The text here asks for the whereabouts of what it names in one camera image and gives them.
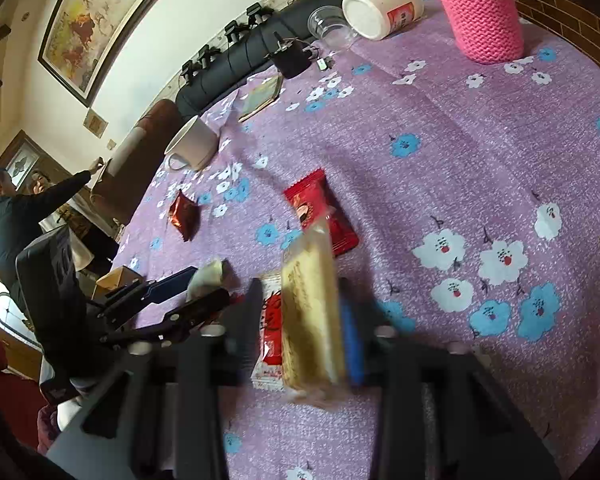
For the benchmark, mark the small black device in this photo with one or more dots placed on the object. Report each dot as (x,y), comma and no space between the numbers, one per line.
(256,13)
(192,69)
(207,55)
(235,31)

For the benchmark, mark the thin booklet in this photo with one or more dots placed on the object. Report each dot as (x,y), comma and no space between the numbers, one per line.
(260,96)

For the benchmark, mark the dark red snack packet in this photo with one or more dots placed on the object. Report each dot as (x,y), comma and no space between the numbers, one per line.
(182,215)

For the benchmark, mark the grey mug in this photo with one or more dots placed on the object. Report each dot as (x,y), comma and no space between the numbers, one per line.
(192,145)

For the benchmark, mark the red white snack packet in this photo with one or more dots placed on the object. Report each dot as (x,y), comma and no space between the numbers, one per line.
(270,345)

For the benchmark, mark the pink knitted bottle sleeve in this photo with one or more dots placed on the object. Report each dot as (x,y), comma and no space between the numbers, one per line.
(475,10)

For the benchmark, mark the clear plastic cup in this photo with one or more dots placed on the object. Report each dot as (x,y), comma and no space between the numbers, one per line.
(325,20)
(342,39)

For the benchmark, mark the small framed picture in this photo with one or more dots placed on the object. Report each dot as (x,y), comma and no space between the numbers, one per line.
(94,122)

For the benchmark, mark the white plastic jar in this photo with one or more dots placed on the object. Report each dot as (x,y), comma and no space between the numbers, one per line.
(380,7)

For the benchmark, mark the purple floral tablecloth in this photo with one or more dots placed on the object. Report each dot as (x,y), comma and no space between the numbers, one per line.
(455,160)

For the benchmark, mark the brown chair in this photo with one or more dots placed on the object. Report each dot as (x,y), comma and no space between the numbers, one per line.
(145,160)

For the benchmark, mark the red armchair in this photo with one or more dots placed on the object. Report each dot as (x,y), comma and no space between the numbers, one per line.
(0,385)

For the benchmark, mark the yellow biscuit packet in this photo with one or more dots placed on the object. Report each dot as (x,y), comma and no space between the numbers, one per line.
(310,320)

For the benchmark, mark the cardboard box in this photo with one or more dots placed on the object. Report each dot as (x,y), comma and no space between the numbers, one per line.
(115,280)

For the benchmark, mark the white green snack packet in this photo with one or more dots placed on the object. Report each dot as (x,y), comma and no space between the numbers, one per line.
(210,275)

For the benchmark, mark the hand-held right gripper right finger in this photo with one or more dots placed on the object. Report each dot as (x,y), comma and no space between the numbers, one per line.
(352,350)

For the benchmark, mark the large framed painting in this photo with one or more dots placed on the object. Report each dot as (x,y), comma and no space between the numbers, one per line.
(105,15)

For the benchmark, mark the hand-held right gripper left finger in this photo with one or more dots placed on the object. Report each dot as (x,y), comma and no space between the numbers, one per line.
(240,330)

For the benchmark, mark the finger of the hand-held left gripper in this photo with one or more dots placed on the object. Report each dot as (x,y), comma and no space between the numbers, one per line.
(195,310)
(170,280)

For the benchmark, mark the black sofa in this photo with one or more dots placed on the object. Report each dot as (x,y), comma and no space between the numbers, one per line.
(230,70)

